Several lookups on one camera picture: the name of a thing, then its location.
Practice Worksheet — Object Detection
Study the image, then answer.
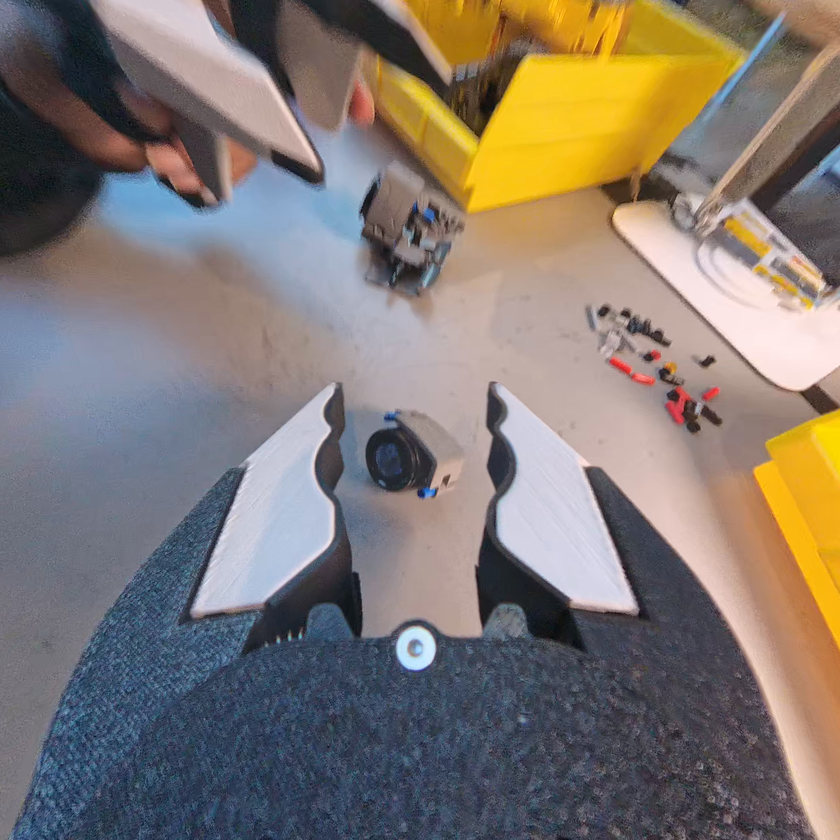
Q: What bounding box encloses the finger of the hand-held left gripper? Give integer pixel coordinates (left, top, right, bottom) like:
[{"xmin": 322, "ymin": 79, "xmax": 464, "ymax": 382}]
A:
[
  {"xmin": 91, "ymin": 0, "xmax": 326, "ymax": 185},
  {"xmin": 301, "ymin": 0, "xmax": 455, "ymax": 94}
]

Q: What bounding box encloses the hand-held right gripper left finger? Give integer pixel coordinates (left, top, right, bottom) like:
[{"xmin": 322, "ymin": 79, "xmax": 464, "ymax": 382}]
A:
[{"xmin": 189, "ymin": 382, "xmax": 363, "ymax": 637}]

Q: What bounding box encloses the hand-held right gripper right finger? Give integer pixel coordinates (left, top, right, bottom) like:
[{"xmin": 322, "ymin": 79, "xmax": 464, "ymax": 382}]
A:
[{"xmin": 476, "ymin": 381, "xmax": 641, "ymax": 637}]

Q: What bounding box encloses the grey curved brick panel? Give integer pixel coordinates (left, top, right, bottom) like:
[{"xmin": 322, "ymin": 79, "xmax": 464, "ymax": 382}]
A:
[{"xmin": 392, "ymin": 409, "xmax": 468, "ymax": 497}]

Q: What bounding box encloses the person's left hand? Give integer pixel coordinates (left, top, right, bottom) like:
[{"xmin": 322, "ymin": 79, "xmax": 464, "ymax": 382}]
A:
[{"xmin": 10, "ymin": 45, "xmax": 212, "ymax": 207}]

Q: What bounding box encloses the yellow toy tracked robot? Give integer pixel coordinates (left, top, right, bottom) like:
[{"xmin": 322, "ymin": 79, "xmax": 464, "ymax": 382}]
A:
[{"xmin": 419, "ymin": 0, "xmax": 632, "ymax": 133}]

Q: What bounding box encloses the grey brick head assembly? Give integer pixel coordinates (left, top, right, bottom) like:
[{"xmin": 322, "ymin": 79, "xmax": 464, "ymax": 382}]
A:
[{"xmin": 356, "ymin": 159, "xmax": 468, "ymax": 298}]

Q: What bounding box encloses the pile of small brick parts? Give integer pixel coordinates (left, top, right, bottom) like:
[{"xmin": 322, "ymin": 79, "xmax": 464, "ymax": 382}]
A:
[{"xmin": 584, "ymin": 301, "xmax": 725, "ymax": 437}]

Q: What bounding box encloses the yellow plastic storage bin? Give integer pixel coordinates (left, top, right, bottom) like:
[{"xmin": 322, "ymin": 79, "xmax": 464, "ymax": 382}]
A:
[
  {"xmin": 752, "ymin": 409, "xmax": 840, "ymax": 648},
  {"xmin": 363, "ymin": 0, "xmax": 747, "ymax": 215}
]

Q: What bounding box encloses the white flat pad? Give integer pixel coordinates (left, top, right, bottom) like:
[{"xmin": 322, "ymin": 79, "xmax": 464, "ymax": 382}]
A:
[{"xmin": 610, "ymin": 199, "xmax": 840, "ymax": 394}]

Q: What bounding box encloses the yellow black flat packet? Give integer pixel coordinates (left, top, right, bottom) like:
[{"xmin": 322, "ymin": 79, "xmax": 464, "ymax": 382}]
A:
[{"xmin": 717, "ymin": 209, "xmax": 830, "ymax": 311}]

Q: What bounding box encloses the pale booklet stand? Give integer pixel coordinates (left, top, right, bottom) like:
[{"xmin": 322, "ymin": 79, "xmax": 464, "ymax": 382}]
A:
[{"xmin": 694, "ymin": 45, "xmax": 840, "ymax": 228}]

